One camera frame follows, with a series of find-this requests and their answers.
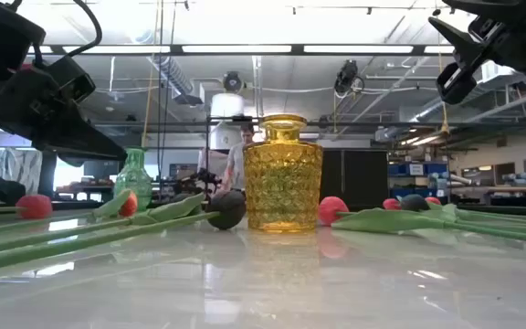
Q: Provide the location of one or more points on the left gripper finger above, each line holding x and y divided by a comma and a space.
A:
71, 80
80, 137

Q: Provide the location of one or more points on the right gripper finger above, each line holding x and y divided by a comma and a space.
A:
457, 84
466, 48

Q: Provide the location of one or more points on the pink artificial tulip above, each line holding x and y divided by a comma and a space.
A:
391, 204
34, 206
331, 210

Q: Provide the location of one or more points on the black artificial tulip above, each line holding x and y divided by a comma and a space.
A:
228, 210
413, 202

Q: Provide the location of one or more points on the green textured glass vase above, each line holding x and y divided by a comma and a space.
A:
133, 180

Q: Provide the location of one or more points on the yellow textured glass vase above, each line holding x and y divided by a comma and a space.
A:
283, 183

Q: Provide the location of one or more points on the white grey patterned curtain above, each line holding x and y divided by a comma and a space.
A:
28, 164

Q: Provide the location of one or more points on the blue storage bins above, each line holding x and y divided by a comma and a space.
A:
400, 170

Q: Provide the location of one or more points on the wooden workbench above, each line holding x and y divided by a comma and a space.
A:
518, 189

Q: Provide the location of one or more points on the small black background robot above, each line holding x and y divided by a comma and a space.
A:
201, 178

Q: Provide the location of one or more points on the black cabinet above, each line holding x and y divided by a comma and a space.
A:
359, 178

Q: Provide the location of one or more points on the white cylindrical tank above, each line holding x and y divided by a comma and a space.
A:
226, 106

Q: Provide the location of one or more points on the round black hanging device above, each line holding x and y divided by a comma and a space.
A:
233, 83

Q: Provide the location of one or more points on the silver spiral air duct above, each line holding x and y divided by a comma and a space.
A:
171, 72

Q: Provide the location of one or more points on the black hanging camera device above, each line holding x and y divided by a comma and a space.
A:
346, 75

